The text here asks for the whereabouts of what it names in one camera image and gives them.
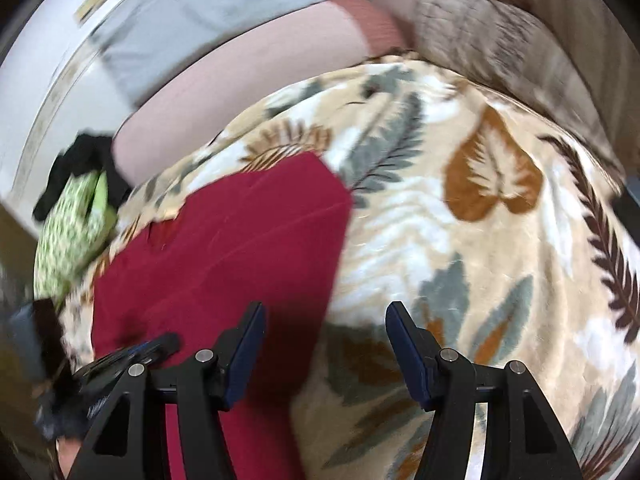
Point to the red garment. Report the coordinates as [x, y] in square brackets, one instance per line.
[225, 260]

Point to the leaf print fleece blanket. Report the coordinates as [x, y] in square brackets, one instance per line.
[450, 260]

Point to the grey pillow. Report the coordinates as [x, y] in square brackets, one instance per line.
[200, 20]

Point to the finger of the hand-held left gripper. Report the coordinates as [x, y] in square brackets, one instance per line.
[152, 347]

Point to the rust ribbed cloth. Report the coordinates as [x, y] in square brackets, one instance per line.
[375, 25]

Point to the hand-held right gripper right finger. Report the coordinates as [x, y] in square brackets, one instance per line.
[406, 360]

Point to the brown quilted cushion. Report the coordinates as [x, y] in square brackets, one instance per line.
[500, 35]

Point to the pale pink sheet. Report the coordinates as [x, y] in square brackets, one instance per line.
[225, 90]

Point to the white furniture panel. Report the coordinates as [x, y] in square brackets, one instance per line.
[45, 70]

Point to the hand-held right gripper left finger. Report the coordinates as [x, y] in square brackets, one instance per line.
[246, 352]

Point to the black cloth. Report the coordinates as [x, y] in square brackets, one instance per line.
[85, 152]

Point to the green patterned cloth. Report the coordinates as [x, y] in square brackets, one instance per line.
[70, 230]

